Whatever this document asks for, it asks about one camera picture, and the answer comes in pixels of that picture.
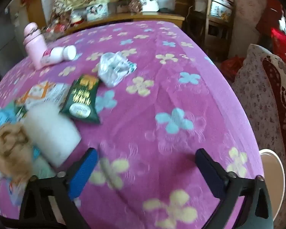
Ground white plastic bottle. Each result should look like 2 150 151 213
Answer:
41 45 77 65

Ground dark red garment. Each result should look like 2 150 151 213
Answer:
256 0 286 36

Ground pale green packet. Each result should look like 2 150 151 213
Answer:
32 148 56 179

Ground red plastic bag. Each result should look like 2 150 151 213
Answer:
220 57 245 80

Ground clear plastic bag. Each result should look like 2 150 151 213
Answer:
97 52 137 88

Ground red gift bag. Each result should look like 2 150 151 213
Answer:
270 27 286 60

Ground white orange drink carton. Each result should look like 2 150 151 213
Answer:
17 81 71 111

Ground small framed photo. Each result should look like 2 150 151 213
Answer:
86 3 109 21

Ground red patterned sofa quilt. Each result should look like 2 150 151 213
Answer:
262 55 286 196

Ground white trash bin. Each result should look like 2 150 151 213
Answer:
259 148 284 220

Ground blue packet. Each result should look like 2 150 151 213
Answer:
0 105 17 134

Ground green snack packet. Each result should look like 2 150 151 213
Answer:
60 74 101 124

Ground floral covered air conditioner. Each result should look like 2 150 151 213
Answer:
224 0 270 29

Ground pink thermos bottle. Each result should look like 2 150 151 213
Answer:
23 22 48 70

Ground grey metal cabinet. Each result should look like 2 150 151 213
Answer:
0 7 28 62

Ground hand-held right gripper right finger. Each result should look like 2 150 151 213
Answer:
195 148 274 229

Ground wooden cabinet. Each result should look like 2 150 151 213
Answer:
62 12 185 35

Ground large framed photo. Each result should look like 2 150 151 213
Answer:
138 0 159 12

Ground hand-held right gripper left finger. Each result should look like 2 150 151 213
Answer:
19 147 99 229

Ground pink floral blanket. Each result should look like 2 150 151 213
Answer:
0 20 265 229

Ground floral picture box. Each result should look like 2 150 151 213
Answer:
210 0 234 17

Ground wooden chair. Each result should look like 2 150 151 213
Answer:
186 0 236 61

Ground floral wrapped bouquet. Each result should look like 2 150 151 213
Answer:
50 3 73 28

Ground floral fabric sofa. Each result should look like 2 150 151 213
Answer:
231 43 286 220

